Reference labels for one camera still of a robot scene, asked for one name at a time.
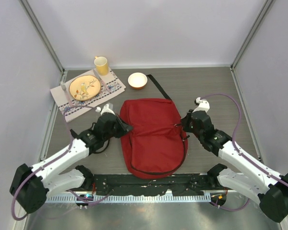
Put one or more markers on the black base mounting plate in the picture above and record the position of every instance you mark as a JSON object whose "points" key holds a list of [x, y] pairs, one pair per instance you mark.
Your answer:
{"points": [[180, 184]]}

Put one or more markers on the red student backpack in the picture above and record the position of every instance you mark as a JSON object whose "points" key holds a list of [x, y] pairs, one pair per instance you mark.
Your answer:
{"points": [[157, 145]]}

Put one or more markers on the yellow bird plate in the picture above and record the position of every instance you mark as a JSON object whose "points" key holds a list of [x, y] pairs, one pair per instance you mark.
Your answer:
{"points": [[85, 87]]}

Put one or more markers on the pink handled fork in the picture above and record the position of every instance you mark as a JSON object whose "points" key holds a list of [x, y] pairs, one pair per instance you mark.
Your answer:
{"points": [[62, 84]]}

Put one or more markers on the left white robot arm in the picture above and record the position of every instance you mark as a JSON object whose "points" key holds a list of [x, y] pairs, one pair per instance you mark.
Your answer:
{"points": [[32, 185]]}

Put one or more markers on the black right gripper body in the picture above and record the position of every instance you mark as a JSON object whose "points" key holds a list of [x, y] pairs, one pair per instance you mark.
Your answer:
{"points": [[188, 126]]}

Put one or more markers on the yellow mug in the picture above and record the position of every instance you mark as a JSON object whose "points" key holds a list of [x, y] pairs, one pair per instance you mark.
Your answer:
{"points": [[101, 64]]}

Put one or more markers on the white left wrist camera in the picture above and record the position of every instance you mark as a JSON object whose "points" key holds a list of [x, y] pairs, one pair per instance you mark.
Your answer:
{"points": [[107, 108]]}

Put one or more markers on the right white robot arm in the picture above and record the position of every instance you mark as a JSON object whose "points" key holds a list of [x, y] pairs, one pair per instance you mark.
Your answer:
{"points": [[256, 181]]}

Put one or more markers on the orange white bowl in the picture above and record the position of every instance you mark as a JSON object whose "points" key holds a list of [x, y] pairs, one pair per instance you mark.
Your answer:
{"points": [[137, 80]]}

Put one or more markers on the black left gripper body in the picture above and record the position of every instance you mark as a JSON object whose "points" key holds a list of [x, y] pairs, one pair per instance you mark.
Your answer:
{"points": [[115, 132]]}

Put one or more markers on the pink handled knife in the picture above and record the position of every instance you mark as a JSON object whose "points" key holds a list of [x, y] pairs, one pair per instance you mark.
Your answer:
{"points": [[100, 79]]}

